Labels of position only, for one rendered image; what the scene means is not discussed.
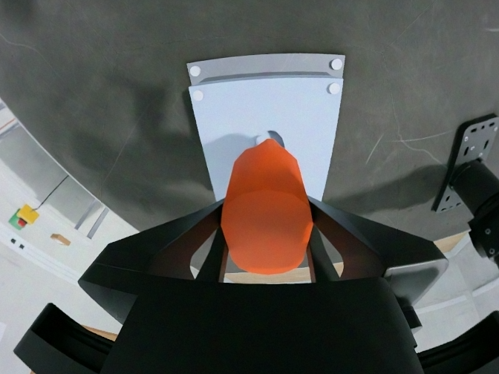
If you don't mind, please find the light blue flat plate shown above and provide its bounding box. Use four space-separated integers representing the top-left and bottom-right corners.
189 75 343 201

